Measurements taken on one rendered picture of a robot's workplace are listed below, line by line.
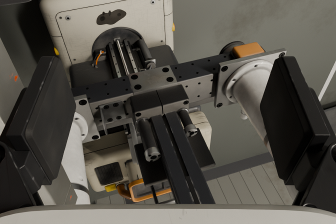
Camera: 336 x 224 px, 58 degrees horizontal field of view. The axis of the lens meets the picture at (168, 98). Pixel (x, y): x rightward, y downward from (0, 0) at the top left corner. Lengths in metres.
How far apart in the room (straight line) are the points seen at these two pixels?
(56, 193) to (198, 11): 1.73
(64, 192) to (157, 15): 1.27
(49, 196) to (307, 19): 2.34
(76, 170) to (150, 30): 1.14
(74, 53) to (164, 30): 0.47
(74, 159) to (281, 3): 1.93
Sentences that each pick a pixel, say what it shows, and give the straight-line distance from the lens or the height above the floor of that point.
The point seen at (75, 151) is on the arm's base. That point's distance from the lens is 0.59.
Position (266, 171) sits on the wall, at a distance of 3.73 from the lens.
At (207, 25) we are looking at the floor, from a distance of 2.08.
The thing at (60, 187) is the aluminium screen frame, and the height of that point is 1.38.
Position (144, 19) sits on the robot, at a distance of 1.56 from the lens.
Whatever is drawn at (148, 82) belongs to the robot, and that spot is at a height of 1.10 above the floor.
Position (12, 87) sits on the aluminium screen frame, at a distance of 0.26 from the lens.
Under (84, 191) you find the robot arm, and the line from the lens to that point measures 0.55.
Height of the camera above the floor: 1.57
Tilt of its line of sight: 41 degrees down
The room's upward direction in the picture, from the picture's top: 157 degrees clockwise
